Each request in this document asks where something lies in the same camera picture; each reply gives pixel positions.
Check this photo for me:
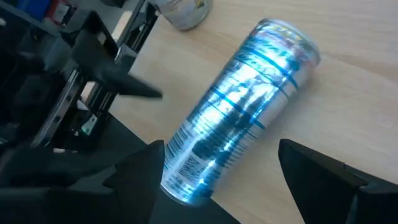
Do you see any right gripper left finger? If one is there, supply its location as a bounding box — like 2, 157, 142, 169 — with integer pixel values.
104, 139, 165, 224

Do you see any silver white beverage can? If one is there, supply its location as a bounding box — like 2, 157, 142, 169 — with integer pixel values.
148, 0, 215, 31

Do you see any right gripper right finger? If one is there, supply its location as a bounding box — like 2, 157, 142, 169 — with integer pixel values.
278, 138, 398, 224

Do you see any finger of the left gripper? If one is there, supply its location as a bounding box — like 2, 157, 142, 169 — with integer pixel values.
73, 29, 163, 98

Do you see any silver-blue Red Bull can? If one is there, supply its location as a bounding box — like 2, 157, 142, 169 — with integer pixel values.
160, 17, 321, 206

